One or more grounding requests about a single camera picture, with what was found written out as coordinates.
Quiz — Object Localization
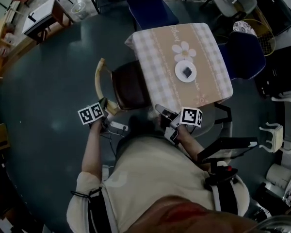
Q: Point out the person's right forearm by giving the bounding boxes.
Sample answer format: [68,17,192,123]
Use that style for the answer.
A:
[178,127,206,164]

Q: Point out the person's left forearm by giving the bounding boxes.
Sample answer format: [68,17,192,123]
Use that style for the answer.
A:
[81,121,105,180]

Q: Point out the person's black shoe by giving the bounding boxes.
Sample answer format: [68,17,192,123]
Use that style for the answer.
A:
[128,115,159,136]

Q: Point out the floral round cushion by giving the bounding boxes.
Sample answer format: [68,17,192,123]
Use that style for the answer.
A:
[232,20,258,37]

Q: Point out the dark seat wooden chair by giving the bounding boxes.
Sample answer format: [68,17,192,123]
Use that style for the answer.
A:
[94,58,152,117]

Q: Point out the white round plate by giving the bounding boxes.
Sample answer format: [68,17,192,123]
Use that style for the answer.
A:
[175,61,198,83]

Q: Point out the table with checked tablecloth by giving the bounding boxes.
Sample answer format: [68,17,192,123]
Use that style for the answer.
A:
[125,22,234,112]

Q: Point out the black shoulder strap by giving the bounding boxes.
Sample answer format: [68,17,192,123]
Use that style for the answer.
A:
[212,181,239,216]
[88,188,113,233]

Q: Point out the black flat device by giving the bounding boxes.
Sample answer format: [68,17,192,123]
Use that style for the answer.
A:
[196,136,259,165]

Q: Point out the black mount with red button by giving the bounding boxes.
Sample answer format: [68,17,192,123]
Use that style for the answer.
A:
[205,165,239,185]

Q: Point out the white power strip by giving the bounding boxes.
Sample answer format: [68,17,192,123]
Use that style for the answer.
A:
[111,121,129,132]

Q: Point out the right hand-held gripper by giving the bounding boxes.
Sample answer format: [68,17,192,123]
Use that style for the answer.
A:
[155,104,203,143]

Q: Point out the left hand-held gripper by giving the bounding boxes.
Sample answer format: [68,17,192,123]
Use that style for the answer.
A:
[78,98,110,132]

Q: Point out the white waste bin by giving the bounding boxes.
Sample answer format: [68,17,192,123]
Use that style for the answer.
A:
[71,1,89,20]

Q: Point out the white ornate stool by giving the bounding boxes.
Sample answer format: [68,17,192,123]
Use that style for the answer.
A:
[259,122,285,153]

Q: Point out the person's torso in white shirt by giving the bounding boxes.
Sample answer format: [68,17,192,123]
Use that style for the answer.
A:
[66,136,251,233]

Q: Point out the white cylindrical bin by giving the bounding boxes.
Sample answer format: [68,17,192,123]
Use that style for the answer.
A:
[266,163,291,189]

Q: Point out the black cable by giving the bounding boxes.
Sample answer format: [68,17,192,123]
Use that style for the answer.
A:
[100,130,126,158]

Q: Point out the yellow wire chair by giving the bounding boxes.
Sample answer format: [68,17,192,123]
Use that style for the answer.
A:
[232,18,277,56]

